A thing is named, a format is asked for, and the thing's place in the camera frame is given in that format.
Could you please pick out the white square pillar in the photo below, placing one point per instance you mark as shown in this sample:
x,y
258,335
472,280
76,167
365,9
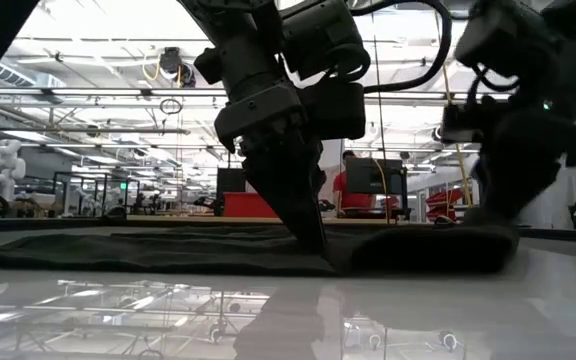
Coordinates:
x,y
332,157

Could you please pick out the red box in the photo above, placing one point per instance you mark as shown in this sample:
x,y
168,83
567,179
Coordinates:
x,y
248,205

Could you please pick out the black towel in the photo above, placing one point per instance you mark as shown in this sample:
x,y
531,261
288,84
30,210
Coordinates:
x,y
168,252

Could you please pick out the black table frame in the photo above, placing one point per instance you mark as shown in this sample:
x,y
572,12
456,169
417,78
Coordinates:
x,y
43,224

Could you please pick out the red folded cart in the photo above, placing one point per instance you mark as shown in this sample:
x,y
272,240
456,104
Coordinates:
x,y
443,200

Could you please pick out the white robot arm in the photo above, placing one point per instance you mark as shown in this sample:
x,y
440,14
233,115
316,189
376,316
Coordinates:
x,y
5,167

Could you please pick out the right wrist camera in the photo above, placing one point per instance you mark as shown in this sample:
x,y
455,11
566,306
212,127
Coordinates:
x,y
460,125

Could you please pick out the black monitor on stand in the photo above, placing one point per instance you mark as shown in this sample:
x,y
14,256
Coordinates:
x,y
375,176

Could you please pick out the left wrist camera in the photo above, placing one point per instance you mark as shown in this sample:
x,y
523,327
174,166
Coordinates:
x,y
338,112

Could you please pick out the black upright panel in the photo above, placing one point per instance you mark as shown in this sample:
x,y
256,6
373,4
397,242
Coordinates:
x,y
230,180

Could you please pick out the black cage frame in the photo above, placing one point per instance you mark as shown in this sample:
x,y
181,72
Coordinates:
x,y
83,174

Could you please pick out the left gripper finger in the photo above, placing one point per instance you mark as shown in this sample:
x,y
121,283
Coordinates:
x,y
322,165
288,185

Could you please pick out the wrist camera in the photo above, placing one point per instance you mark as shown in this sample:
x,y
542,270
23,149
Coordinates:
x,y
338,112
460,125

